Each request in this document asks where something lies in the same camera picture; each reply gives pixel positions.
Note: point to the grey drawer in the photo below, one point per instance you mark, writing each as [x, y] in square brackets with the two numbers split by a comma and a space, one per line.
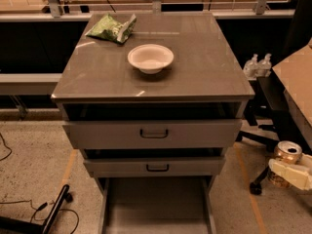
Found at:
[140, 167]
[152, 134]

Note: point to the white bowl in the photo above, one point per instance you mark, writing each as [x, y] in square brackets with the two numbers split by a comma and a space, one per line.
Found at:
[150, 58]

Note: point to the green chip bag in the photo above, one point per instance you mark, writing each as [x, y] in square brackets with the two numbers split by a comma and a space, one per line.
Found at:
[108, 28]

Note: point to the right clear sanitizer bottle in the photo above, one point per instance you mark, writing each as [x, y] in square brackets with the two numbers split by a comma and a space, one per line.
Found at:
[264, 66]

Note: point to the orange soda can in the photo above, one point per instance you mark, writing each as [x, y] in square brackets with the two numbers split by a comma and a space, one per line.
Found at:
[288, 152]

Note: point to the bottom open drawer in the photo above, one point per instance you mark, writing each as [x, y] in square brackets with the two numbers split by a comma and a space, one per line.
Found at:
[156, 205]

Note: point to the clear sanitizer bottle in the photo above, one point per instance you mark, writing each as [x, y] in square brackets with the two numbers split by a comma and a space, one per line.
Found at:
[250, 67]
[264, 66]

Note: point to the left clear sanitizer bottle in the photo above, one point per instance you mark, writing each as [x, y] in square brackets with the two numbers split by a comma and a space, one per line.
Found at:
[250, 67]

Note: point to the middle grey drawer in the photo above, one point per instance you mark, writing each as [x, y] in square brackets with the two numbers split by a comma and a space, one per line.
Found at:
[140, 167]

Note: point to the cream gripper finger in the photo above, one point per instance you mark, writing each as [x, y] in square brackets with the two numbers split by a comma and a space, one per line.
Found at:
[298, 176]
[306, 161]

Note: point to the grey drawer cabinet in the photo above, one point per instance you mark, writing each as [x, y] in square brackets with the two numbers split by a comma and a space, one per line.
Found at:
[204, 82]

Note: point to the top grey drawer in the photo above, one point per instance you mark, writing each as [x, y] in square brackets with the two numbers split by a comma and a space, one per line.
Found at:
[152, 134]

